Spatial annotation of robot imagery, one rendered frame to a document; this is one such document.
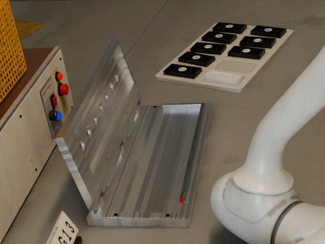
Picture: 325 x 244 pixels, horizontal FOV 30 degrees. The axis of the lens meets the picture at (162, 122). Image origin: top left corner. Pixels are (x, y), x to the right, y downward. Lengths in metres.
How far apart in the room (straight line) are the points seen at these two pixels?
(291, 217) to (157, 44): 1.08
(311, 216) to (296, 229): 0.03
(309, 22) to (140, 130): 0.78
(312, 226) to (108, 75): 0.65
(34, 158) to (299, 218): 0.65
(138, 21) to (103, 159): 0.98
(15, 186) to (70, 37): 0.93
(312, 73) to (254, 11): 1.26
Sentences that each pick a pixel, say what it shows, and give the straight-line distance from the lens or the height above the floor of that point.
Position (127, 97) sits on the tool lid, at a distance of 1.47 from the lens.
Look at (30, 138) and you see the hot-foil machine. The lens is 1.37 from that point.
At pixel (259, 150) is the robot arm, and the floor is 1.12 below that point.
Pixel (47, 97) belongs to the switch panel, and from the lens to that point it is 1.45.
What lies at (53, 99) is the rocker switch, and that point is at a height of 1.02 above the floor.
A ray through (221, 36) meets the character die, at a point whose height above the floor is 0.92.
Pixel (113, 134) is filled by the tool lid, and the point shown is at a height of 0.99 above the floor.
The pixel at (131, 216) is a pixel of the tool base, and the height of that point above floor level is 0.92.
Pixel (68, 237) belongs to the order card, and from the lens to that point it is 1.19.
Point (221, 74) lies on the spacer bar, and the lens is 1.67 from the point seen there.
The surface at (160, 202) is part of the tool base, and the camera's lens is 1.23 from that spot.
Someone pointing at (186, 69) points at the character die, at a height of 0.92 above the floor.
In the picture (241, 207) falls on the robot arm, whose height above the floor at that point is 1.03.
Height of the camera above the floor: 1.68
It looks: 31 degrees down
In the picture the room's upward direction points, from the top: 9 degrees counter-clockwise
